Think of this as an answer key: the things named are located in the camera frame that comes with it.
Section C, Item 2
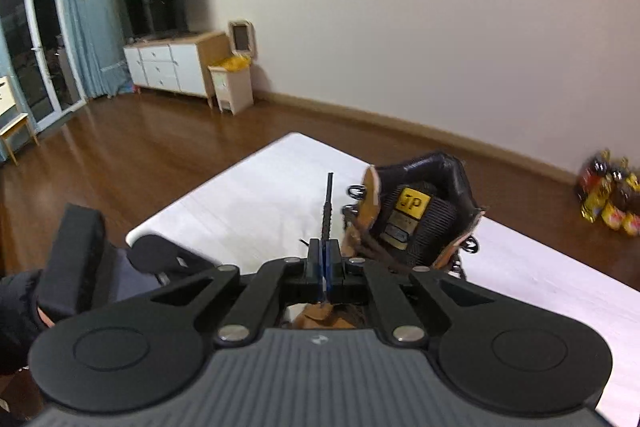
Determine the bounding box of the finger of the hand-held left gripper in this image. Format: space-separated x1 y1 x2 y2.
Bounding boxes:
159 249 222 285

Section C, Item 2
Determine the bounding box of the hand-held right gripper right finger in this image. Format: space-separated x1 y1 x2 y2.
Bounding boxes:
325 239 502 349

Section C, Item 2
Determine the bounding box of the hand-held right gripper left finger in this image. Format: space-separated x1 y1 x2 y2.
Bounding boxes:
150 239 325 349

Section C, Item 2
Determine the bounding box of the dark brown shoelace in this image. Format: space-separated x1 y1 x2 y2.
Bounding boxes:
299 172 470 281

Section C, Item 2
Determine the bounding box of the brown leather boot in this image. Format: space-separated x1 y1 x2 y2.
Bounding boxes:
292 151 487 331

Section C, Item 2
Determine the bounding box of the person's left forearm black sleeve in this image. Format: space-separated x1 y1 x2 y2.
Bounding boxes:
0 269 47 376

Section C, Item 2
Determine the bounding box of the small wooden stool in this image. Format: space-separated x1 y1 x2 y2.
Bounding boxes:
0 74 40 166

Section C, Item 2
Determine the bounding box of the beige trash bin yellow bag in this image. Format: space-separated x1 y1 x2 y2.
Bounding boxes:
207 19 259 116

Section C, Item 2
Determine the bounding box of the white and wood sideboard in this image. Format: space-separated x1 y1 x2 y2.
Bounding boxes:
122 31 232 101

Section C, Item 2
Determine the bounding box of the glass sliding door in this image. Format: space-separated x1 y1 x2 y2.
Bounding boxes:
0 0 89 134

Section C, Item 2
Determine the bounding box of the blue covered standing air conditioner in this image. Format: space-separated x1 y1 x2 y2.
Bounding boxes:
79 0 134 98

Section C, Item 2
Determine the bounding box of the blue curtain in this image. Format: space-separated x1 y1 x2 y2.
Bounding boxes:
56 0 103 101

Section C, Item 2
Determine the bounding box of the cluster of cooking oil bottles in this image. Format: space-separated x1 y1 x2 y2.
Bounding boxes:
574 149 640 239

